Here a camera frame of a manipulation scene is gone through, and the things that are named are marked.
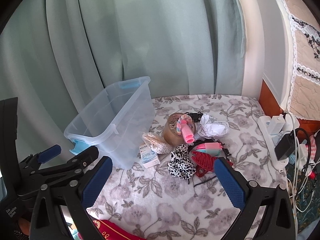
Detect white plug adapter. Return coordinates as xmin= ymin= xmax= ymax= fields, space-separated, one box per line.
xmin=271 ymin=115 xmax=285 ymax=135

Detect red hair claw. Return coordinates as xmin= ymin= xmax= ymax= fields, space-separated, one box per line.
xmin=191 ymin=150 xmax=234 ymax=178

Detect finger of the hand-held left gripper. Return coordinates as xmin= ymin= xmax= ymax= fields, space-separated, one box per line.
xmin=20 ymin=144 xmax=62 ymax=178
xmin=30 ymin=146 xmax=99 ymax=180

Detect pale green curtain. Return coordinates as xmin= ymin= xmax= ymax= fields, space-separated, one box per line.
xmin=0 ymin=0 xmax=247 ymax=180

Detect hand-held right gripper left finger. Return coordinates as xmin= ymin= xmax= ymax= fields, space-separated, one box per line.
xmin=29 ymin=156 xmax=113 ymax=240

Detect small black toy car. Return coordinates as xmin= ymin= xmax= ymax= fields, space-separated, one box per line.
xmin=185 ymin=111 xmax=203 ymax=122

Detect red cloth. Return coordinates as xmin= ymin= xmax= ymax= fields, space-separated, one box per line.
xmin=91 ymin=219 xmax=150 ymax=240

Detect beige quilted lace cover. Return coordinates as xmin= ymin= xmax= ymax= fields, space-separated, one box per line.
xmin=267 ymin=0 xmax=320 ymax=120

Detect black charger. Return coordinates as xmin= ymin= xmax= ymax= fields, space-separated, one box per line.
xmin=274 ymin=132 xmax=297 ymax=161

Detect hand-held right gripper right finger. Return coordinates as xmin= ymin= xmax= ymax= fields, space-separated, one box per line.
xmin=214 ymin=156 xmax=297 ymax=240

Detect brown wooden cabinet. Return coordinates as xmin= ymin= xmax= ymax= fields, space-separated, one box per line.
xmin=259 ymin=77 xmax=320 ymax=133

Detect small white blue box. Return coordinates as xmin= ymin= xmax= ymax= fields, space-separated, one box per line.
xmin=139 ymin=147 xmax=161 ymax=168

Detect grey floral blanket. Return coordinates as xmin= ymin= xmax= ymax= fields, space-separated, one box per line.
xmin=86 ymin=94 xmax=290 ymax=240

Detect bag of cotton swabs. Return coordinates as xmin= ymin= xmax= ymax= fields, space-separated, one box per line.
xmin=142 ymin=132 xmax=170 ymax=154

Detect clear plastic storage box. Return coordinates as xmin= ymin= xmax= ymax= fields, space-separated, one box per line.
xmin=64 ymin=76 xmax=156 ymax=170

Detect white power strip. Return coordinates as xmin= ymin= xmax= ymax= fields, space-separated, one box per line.
xmin=257 ymin=114 xmax=300 ymax=173

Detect pink and teal hair clips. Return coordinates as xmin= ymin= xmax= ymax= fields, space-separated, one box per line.
xmin=194 ymin=141 xmax=223 ymax=155

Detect black headband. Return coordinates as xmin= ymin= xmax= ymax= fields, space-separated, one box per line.
xmin=186 ymin=137 xmax=232 ymax=188

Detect leopard print scrunchie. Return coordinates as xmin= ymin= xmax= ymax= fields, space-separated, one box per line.
xmin=167 ymin=144 xmax=198 ymax=181

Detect brown tape roll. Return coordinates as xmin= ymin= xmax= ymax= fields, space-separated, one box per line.
xmin=161 ymin=113 xmax=198 ymax=147

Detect white paper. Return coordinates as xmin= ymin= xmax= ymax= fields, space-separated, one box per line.
xmin=197 ymin=113 xmax=230 ymax=138

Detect dark patterned cloth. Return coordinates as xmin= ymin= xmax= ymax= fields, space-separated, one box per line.
xmin=286 ymin=160 xmax=320 ymax=240

